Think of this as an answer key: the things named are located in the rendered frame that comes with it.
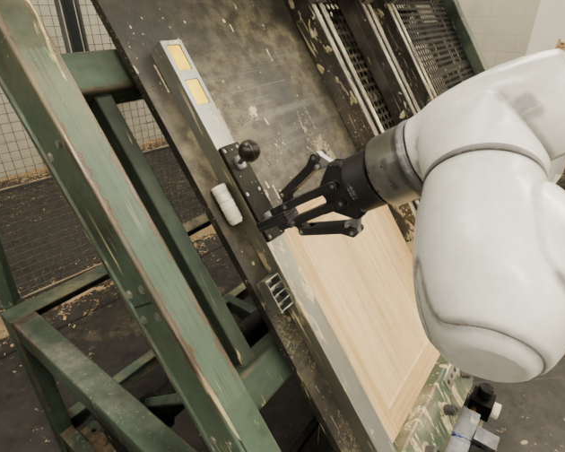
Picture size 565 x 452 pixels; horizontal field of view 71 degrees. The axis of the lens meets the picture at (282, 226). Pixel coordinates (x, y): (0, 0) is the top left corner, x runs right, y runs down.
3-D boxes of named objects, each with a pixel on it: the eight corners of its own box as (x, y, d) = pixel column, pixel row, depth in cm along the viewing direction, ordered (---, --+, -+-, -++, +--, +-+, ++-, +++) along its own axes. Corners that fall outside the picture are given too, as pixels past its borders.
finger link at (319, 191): (338, 190, 51) (333, 180, 51) (281, 213, 59) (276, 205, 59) (352, 181, 54) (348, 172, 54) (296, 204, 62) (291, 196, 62)
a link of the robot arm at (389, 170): (429, 204, 42) (382, 221, 46) (454, 178, 48) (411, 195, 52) (391, 126, 41) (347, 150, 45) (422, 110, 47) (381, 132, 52)
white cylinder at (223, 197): (207, 191, 75) (227, 228, 76) (216, 186, 73) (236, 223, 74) (219, 186, 77) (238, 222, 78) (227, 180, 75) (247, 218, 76)
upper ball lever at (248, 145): (234, 177, 76) (247, 163, 63) (224, 159, 76) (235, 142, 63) (251, 169, 77) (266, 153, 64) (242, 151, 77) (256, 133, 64)
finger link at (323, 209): (355, 186, 54) (360, 196, 54) (299, 212, 62) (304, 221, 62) (341, 196, 51) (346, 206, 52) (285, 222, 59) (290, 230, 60)
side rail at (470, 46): (514, 189, 218) (536, 183, 211) (429, 4, 208) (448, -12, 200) (517, 185, 224) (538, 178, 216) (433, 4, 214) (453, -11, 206)
